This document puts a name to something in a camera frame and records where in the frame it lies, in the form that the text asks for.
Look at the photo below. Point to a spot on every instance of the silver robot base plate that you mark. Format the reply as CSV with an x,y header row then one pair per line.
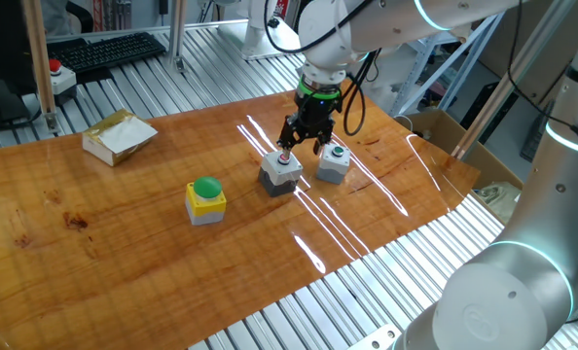
x,y
376,340

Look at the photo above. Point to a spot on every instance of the small cardboard box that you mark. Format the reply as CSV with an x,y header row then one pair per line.
x,y
119,138

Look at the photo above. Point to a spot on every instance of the wood-grain table mat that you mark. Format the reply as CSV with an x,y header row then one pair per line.
x,y
123,253

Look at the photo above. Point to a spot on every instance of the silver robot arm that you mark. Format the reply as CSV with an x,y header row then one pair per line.
x,y
537,219

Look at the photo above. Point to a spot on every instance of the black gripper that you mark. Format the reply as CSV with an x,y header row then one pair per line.
x,y
313,114

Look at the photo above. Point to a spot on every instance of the crumpled plastic bag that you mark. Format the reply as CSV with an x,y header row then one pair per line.
x,y
498,199

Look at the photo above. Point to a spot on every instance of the pale blue metal rack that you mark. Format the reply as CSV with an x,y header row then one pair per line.
x,y
466,65

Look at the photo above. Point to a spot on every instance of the black monitor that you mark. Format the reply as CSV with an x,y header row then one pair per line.
x,y
2,48

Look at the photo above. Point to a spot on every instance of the red emergency stop box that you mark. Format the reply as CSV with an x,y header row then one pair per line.
x,y
62,80

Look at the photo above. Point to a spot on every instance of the aluminium profile post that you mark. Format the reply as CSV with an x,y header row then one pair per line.
x,y
177,29

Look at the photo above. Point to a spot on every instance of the light grey green-button box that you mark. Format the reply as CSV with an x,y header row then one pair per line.
x,y
332,167

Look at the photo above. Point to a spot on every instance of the yellow green mushroom-button box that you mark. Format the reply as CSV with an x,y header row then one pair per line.
x,y
205,206

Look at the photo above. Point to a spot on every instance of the white machine pedestal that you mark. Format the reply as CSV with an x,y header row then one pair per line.
x,y
255,19

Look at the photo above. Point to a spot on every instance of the brown cardboard box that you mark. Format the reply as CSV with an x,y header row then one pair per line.
x,y
483,155

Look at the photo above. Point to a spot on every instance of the wooden post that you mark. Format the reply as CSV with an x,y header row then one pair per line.
x,y
503,87
38,58

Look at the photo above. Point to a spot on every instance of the black computer keyboard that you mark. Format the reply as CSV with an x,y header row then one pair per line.
x,y
109,51

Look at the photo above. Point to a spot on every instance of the grey red-button box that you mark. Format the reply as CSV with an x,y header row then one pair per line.
x,y
279,177

